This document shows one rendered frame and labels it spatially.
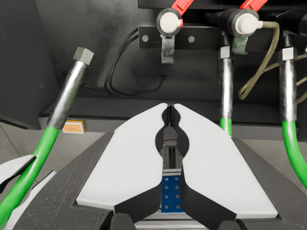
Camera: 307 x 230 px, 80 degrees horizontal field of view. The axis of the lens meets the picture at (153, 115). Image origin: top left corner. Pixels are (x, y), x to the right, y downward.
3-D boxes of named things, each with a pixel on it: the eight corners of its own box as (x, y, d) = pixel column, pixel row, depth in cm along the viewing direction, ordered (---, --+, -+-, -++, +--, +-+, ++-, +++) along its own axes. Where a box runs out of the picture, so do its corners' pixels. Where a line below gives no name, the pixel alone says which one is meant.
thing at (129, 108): (69, 102, 61) (41, 130, 47) (66, 90, 59) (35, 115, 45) (263, 109, 58) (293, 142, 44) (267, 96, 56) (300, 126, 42)
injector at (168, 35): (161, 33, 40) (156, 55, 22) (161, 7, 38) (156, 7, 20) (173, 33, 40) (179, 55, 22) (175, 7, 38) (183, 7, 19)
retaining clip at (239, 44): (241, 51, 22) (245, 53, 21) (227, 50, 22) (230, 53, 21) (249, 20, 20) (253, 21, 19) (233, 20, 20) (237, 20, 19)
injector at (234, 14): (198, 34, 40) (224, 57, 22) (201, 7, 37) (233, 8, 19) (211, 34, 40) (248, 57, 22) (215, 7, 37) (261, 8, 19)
